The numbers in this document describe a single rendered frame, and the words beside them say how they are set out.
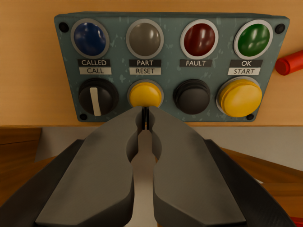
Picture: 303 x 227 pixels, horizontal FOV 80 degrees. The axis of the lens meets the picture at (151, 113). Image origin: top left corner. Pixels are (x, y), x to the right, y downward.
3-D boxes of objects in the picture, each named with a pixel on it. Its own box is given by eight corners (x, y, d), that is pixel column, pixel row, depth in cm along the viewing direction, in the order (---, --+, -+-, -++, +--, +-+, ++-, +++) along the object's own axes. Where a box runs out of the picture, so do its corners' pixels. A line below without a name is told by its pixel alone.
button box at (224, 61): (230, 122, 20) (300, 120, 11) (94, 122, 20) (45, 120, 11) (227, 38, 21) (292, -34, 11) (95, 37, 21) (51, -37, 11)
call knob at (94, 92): (117, 110, 14) (115, 118, 13) (85, 110, 14) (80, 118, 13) (114, 79, 13) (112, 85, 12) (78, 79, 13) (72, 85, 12)
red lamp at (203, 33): (212, 58, 12) (220, 49, 11) (180, 58, 12) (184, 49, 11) (211, 32, 13) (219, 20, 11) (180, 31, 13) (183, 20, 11)
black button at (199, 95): (204, 109, 15) (208, 117, 14) (174, 109, 15) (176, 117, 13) (209, 80, 13) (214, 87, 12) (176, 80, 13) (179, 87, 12)
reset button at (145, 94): (160, 106, 15) (161, 114, 14) (130, 106, 15) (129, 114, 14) (161, 79, 14) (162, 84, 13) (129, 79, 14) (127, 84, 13)
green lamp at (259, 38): (263, 58, 13) (277, 49, 11) (231, 58, 13) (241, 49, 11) (261, 32, 13) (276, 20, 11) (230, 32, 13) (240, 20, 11)
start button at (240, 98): (250, 112, 15) (257, 120, 14) (214, 112, 15) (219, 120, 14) (261, 78, 13) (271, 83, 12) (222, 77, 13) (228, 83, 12)
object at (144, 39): (161, 57, 12) (162, 49, 11) (129, 57, 12) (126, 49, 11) (161, 31, 13) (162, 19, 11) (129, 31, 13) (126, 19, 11)
